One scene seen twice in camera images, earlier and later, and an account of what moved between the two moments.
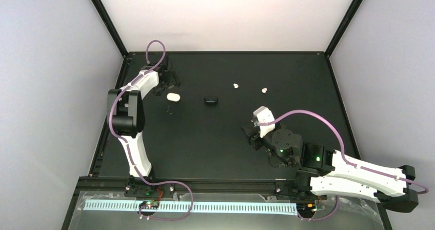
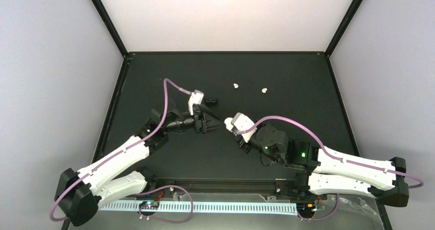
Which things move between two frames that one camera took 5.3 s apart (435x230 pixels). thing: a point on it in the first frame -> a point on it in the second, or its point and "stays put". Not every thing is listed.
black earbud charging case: x=211 y=101 stays put
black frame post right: x=348 y=19 stays put
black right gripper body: x=251 y=136 -> x=238 y=138
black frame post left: x=98 y=4 stays put
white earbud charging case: x=173 y=97 -> x=228 y=122
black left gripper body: x=172 y=81 -> x=199 y=125
